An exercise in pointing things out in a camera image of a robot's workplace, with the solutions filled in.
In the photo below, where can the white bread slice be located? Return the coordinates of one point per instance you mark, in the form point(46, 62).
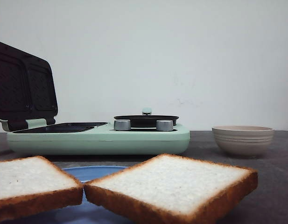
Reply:
point(171, 189)
point(32, 185)

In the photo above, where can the beige ribbed ceramic bowl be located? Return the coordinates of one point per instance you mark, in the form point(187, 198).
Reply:
point(244, 141)

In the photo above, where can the breakfast maker hinged lid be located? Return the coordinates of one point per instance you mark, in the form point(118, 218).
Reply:
point(27, 90)

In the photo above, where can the mint green breakfast maker base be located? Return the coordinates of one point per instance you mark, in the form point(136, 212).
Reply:
point(97, 138)

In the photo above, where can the black round frying pan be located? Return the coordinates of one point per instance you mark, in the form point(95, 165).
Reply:
point(147, 121)

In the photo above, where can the right silver control knob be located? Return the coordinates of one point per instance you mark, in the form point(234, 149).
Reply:
point(164, 125)

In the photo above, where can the silver control knob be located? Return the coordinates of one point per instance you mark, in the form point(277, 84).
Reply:
point(122, 125)
point(164, 125)

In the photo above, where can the left silver control knob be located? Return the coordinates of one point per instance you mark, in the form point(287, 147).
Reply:
point(122, 125)

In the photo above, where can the blue ceramic plate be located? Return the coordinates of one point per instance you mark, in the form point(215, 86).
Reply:
point(86, 212)

